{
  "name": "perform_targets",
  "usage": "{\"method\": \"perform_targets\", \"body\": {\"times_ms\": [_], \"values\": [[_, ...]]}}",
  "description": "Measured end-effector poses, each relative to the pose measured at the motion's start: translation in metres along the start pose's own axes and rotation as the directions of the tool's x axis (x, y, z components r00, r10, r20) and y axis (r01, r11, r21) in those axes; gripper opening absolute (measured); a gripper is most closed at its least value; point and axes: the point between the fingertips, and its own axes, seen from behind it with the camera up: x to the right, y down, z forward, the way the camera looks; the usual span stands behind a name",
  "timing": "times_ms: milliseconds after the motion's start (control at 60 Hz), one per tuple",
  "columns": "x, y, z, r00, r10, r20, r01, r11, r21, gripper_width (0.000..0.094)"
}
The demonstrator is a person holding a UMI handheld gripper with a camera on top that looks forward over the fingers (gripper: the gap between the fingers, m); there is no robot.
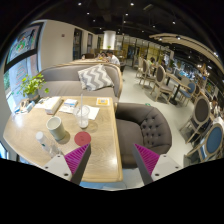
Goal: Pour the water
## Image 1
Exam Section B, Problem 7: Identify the grey tufted armchair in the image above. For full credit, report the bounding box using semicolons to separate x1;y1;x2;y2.
115;102;172;169

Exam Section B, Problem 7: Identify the white paper sheet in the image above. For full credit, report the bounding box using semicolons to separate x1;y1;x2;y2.
73;105;99;120

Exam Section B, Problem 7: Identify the clear plastic cup with straw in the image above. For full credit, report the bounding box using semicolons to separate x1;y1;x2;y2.
74;103;90;129

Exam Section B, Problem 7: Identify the white ceramic mug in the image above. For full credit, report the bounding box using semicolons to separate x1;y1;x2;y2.
46;116;66;141

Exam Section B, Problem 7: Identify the red round coaster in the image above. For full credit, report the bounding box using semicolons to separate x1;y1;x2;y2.
74;131;91;146

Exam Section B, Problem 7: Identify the wooden dining table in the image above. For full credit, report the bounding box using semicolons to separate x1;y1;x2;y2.
3;96;123;183

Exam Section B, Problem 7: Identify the clear plastic water bottle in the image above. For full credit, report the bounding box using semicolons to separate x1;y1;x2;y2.
36;131;61;158

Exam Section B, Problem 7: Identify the person in white shirt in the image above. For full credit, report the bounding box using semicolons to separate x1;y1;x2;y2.
106;50;120;65

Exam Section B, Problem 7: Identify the yellow QR code card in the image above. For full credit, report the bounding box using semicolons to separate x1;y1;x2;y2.
96;98;110;106

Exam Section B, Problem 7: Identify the grey upholstered sofa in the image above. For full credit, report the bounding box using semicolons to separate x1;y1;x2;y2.
39;63;122;102

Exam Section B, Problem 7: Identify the blue backed wooden chair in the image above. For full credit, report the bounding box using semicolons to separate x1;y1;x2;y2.
187;123;223;162

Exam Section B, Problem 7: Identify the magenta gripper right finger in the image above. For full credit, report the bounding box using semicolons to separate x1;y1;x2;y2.
130;143;183;186

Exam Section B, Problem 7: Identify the small white blue packet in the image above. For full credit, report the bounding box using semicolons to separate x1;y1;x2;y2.
64;99;77;107

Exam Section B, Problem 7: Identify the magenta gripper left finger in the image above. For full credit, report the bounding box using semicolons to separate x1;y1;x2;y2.
42;143;92;186

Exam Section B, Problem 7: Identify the white round pillar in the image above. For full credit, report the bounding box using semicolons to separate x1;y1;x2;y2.
103;30;116;50

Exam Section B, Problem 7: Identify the grey backed wooden chair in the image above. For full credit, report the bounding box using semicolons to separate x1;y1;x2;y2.
179;96;210;143

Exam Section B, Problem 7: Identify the green potted plant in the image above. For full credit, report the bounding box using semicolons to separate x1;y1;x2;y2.
19;73;46;101

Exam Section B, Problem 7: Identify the colourful wall poster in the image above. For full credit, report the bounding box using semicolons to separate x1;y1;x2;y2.
7;24;42;63

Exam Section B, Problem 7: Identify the white tissue box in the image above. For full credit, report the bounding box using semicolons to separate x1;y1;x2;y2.
44;96;62;115

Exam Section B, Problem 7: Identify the beige dining chair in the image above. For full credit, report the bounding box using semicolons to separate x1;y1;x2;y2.
152;65;173;102

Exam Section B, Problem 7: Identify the grey chevron cushion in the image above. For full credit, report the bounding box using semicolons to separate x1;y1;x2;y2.
78;64;114;91

